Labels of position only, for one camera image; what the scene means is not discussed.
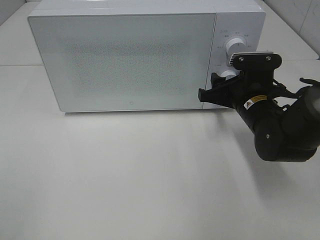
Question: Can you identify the white microwave door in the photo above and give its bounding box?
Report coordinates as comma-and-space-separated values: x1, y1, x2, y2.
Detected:
28, 13, 216, 113

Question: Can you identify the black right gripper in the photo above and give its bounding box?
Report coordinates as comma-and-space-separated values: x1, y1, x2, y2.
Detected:
198, 51, 283, 133

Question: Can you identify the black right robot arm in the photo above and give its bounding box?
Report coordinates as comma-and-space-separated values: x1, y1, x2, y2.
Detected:
198, 52, 320, 162

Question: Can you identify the white microwave oven body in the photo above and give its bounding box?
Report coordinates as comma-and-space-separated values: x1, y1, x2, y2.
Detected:
27, 0, 266, 110

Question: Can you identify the white microwave knob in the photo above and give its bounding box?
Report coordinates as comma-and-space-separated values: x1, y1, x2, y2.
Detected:
225, 36, 247, 57
220, 70, 237, 80

